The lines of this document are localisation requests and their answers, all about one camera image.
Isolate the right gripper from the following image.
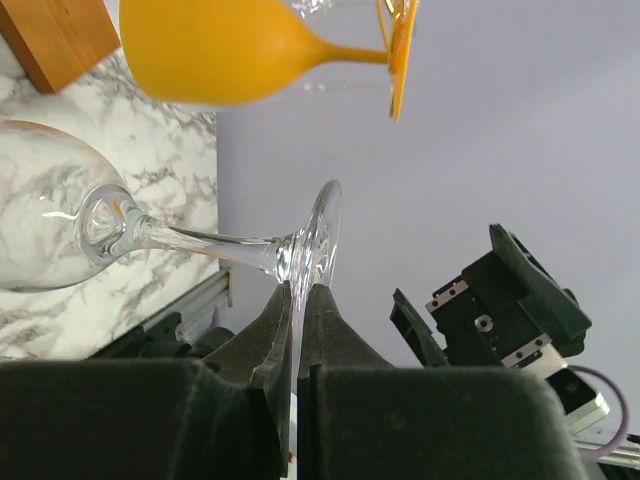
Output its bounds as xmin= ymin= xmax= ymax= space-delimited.
xmin=390 ymin=224 xmax=592 ymax=370

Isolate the gold wire glass rack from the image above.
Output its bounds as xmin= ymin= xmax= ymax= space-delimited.
xmin=1 ymin=1 xmax=419 ymax=96

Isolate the clear wine glass back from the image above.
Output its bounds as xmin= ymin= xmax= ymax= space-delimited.
xmin=0 ymin=119 xmax=344 ymax=301

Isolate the yellow plastic wine glass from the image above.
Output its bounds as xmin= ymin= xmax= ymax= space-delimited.
xmin=119 ymin=1 xmax=419 ymax=121

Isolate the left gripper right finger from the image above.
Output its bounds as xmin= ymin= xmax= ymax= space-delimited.
xmin=297 ymin=285 xmax=585 ymax=479

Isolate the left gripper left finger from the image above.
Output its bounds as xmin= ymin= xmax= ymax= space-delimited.
xmin=1 ymin=284 xmax=292 ymax=479

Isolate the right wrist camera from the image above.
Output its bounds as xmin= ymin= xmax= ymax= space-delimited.
xmin=546 ymin=368 xmax=610 ymax=434

